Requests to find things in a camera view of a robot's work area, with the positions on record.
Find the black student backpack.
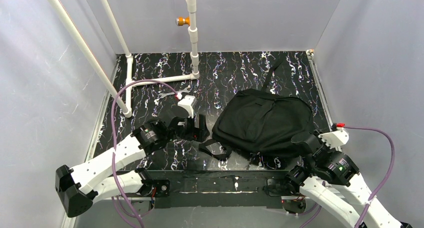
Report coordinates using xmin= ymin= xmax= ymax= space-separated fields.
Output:
xmin=198 ymin=59 xmax=316 ymax=160

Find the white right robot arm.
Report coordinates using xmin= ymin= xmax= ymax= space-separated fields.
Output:
xmin=284 ymin=128 xmax=411 ymax=228

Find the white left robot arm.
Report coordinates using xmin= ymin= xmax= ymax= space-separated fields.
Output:
xmin=55 ymin=107 xmax=210 ymax=218

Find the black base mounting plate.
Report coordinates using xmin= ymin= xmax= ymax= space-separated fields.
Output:
xmin=149 ymin=170 xmax=294 ymax=209

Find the orange knob on pipe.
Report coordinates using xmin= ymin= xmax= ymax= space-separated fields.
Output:
xmin=175 ymin=16 xmax=190 ymax=26

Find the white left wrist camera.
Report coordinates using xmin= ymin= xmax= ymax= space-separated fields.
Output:
xmin=176 ymin=92 xmax=197 ymax=118

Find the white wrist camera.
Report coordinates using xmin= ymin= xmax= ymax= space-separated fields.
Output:
xmin=318 ymin=123 xmax=350 ymax=148
xmin=176 ymin=92 xmax=197 ymax=118

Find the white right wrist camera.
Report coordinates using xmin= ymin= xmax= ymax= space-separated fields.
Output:
xmin=318 ymin=123 xmax=350 ymax=148

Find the aluminium rail frame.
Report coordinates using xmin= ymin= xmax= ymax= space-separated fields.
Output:
xmin=61 ymin=49 xmax=379 ymax=228

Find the white PVC pipe frame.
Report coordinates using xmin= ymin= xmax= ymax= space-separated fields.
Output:
xmin=39 ymin=0 xmax=201 ymax=118

